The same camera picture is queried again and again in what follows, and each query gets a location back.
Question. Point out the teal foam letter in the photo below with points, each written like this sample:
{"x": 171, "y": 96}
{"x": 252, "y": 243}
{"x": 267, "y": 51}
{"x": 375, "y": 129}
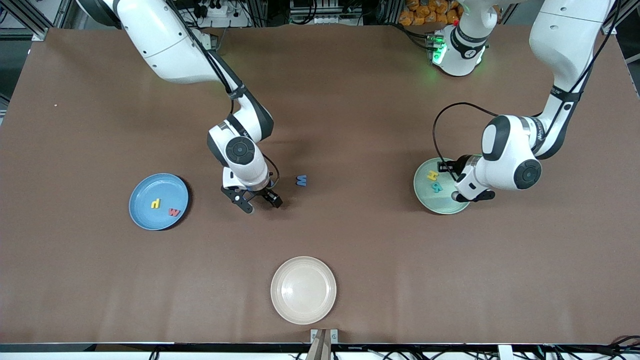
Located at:
{"x": 436, "y": 187}

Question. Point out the yellow uppercase letter H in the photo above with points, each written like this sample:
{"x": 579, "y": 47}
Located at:
{"x": 431, "y": 175}

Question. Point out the red lowercase letter w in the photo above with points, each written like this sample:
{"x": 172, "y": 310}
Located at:
{"x": 173, "y": 212}

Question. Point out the blue uppercase letter W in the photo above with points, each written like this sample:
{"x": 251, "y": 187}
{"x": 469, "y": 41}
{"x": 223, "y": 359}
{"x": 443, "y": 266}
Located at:
{"x": 301, "y": 180}

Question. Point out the yellow lowercase foam letter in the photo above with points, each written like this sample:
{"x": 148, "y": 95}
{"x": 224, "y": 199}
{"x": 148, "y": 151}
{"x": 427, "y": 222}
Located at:
{"x": 156, "y": 203}

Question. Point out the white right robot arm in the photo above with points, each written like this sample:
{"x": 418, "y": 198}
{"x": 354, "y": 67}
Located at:
{"x": 165, "y": 40}

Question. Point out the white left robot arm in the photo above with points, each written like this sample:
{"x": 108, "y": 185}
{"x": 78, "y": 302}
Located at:
{"x": 565, "y": 40}

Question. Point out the green plate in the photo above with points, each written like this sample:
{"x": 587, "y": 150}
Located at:
{"x": 445, "y": 204}

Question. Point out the blue plate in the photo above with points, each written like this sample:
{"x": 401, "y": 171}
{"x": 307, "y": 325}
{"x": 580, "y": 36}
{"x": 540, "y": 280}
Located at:
{"x": 165, "y": 187}

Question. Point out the beige plate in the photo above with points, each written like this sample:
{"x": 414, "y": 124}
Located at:
{"x": 303, "y": 290}

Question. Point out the small white block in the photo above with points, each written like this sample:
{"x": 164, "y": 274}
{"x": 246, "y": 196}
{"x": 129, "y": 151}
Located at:
{"x": 505, "y": 352}

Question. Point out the white power strip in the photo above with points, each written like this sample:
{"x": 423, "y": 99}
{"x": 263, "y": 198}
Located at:
{"x": 235, "y": 20}

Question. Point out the orange bagged items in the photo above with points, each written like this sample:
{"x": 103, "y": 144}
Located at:
{"x": 425, "y": 12}

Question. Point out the grey metal device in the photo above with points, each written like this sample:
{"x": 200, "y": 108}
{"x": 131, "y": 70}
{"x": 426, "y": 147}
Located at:
{"x": 327, "y": 19}

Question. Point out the metal table edge bracket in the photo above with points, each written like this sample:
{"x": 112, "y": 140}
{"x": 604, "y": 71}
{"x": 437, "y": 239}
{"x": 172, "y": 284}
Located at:
{"x": 334, "y": 336}

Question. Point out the brown wooden post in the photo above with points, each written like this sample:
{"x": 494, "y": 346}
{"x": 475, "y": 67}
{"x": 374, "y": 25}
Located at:
{"x": 320, "y": 350}

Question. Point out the aluminium frame profile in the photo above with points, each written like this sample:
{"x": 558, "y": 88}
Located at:
{"x": 27, "y": 20}
{"x": 625, "y": 12}

